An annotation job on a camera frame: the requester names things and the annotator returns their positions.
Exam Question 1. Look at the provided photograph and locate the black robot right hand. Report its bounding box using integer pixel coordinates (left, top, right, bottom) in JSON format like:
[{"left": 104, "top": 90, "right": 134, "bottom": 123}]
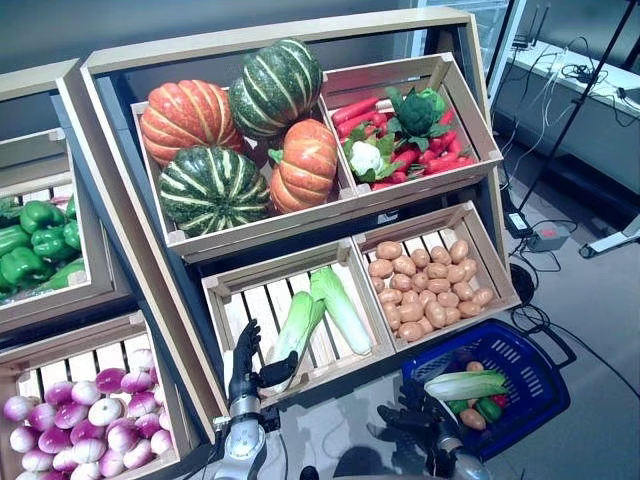
[{"left": 367, "top": 380, "right": 459, "bottom": 477}]

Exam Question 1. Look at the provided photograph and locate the wooden pepper crate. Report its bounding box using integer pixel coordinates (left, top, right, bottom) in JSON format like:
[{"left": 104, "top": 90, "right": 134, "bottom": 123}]
[{"left": 0, "top": 127, "right": 94, "bottom": 307}]

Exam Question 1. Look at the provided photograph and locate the wooden cabbage crate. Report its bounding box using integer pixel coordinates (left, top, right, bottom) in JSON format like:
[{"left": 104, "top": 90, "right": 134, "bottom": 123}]
[{"left": 201, "top": 238, "right": 396, "bottom": 397}]

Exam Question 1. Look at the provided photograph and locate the neighbouring wooden display shelf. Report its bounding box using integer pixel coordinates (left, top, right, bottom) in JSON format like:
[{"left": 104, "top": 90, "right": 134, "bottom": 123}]
[{"left": 0, "top": 58, "right": 140, "bottom": 339}]

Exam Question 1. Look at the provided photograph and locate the wooden pumpkin crate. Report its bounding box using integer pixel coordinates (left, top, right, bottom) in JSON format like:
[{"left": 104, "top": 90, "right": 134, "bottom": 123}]
[{"left": 130, "top": 84, "right": 359, "bottom": 259}]

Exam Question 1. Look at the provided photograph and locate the black power adapter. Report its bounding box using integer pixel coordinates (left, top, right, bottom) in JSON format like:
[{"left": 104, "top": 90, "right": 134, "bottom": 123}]
[{"left": 505, "top": 209, "right": 534, "bottom": 239}]

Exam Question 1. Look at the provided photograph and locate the large orange pumpkin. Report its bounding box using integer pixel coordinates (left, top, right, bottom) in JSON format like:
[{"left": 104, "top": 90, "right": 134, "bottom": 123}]
[{"left": 139, "top": 79, "right": 246, "bottom": 169}]

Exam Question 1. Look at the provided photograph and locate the green broccoli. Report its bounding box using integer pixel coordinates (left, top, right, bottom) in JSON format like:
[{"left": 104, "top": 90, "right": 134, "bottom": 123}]
[{"left": 385, "top": 87, "right": 454, "bottom": 151}]

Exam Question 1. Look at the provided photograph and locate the wooden turnip crate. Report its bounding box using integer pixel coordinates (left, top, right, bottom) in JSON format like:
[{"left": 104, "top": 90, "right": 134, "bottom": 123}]
[{"left": 0, "top": 310, "right": 201, "bottom": 480}]

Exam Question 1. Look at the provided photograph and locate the white framed glass door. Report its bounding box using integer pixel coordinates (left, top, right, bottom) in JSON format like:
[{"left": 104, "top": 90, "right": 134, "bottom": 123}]
[{"left": 417, "top": 0, "right": 529, "bottom": 99}]

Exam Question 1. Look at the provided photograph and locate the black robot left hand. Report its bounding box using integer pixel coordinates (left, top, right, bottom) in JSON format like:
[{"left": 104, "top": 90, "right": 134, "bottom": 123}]
[{"left": 228, "top": 318, "right": 300, "bottom": 401}]

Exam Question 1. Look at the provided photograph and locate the white cable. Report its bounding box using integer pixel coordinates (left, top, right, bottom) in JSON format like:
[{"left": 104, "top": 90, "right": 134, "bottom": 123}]
[{"left": 542, "top": 42, "right": 576, "bottom": 126}]

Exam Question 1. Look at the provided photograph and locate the black tripod stand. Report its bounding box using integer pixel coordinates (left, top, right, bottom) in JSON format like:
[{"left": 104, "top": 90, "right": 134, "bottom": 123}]
[{"left": 517, "top": 0, "right": 640, "bottom": 224}]

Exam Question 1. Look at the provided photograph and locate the blue plastic shopping basket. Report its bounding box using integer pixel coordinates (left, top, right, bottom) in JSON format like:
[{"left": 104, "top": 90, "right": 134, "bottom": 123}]
[{"left": 399, "top": 318, "right": 571, "bottom": 461}]

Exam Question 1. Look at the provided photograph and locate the black basket handle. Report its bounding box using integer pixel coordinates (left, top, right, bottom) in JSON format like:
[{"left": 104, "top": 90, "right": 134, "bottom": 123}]
[{"left": 528, "top": 327, "right": 578, "bottom": 372}]

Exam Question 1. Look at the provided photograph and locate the white counter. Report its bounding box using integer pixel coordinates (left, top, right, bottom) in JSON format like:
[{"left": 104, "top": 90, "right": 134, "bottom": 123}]
[{"left": 492, "top": 39, "right": 640, "bottom": 182}]

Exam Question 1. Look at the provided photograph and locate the black cable bundle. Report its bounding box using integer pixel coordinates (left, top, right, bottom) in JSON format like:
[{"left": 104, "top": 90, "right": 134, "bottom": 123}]
[{"left": 562, "top": 62, "right": 609, "bottom": 86}]

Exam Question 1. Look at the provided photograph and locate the black router with antennas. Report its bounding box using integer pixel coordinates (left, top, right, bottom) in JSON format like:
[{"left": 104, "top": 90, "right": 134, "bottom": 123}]
[{"left": 512, "top": 4, "right": 551, "bottom": 51}]

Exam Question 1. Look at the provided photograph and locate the black floor cable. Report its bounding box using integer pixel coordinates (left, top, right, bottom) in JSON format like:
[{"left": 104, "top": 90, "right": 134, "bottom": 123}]
[{"left": 499, "top": 144, "right": 640, "bottom": 361}]

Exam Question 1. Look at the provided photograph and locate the napa cabbage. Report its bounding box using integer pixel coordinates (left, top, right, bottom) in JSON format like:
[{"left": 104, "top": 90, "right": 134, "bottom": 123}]
[
  {"left": 309, "top": 265, "right": 374, "bottom": 357},
  {"left": 263, "top": 291, "right": 328, "bottom": 395},
  {"left": 423, "top": 369, "right": 509, "bottom": 402}
]

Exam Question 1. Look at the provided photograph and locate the grey box with red button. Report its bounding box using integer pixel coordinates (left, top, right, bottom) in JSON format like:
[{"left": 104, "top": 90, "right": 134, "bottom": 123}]
[{"left": 527, "top": 224, "right": 571, "bottom": 252}]

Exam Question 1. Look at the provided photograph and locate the wooden carrot crate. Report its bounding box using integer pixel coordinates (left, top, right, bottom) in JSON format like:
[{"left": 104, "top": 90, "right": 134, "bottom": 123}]
[{"left": 318, "top": 52, "right": 503, "bottom": 199}]

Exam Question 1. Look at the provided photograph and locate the wooden potato crate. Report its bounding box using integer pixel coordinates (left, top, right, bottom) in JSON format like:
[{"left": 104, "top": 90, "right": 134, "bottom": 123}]
[{"left": 352, "top": 201, "right": 521, "bottom": 354}]

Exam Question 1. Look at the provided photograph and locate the green striped pumpkin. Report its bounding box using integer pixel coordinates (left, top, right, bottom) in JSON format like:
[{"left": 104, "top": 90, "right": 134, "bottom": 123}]
[
  {"left": 228, "top": 38, "right": 324, "bottom": 141},
  {"left": 158, "top": 145, "right": 271, "bottom": 239}
]

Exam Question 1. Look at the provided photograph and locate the white stand base foot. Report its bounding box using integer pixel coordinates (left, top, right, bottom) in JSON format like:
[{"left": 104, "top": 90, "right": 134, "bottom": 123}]
[{"left": 579, "top": 229, "right": 640, "bottom": 259}]

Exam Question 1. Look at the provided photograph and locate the large wooden display shelf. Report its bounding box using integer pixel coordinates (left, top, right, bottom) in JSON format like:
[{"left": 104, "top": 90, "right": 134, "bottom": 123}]
[{"left": 79, "top": 7, "right": 512, "bottom": 446}]

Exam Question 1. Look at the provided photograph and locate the small orange pumpkin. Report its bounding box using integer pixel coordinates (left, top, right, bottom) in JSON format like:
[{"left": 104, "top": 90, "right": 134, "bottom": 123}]
[{"left": 268, "top": 118, "right": 340, "bottom": 215}]

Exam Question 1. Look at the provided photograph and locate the white cauliflower with leaves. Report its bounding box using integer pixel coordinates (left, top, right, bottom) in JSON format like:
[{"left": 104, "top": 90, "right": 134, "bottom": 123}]
[{"left": 342, "top": 124, "right": 401, "bottom": 184}]

